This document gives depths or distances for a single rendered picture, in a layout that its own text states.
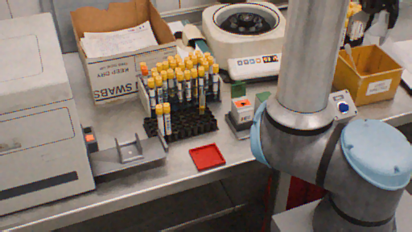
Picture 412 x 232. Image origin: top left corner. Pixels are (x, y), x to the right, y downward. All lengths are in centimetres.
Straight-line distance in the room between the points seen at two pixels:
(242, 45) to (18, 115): 66
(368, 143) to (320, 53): 17
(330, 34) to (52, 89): 48
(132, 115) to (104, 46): 27
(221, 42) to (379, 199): 68
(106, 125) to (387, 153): 70
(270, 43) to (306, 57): 62
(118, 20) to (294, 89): 84
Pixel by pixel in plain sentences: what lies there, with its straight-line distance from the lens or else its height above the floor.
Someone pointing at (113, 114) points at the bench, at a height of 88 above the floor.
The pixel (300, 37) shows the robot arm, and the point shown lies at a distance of 66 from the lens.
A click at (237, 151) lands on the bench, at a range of 107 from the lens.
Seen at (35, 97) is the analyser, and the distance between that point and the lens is 84.
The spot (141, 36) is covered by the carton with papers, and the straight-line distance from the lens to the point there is 139.
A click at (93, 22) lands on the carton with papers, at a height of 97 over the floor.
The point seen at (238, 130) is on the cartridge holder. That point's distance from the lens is 110.
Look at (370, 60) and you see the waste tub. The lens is 138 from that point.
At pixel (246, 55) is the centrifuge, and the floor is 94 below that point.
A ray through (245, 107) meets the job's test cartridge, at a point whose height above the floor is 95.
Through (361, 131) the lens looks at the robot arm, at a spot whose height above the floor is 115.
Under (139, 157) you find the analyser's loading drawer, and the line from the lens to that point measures 100.
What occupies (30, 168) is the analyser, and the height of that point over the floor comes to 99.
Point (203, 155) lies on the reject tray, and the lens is 106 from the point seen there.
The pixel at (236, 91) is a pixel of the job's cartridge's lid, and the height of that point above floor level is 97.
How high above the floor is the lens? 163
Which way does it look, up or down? 40 degrees down
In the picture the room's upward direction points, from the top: straight up
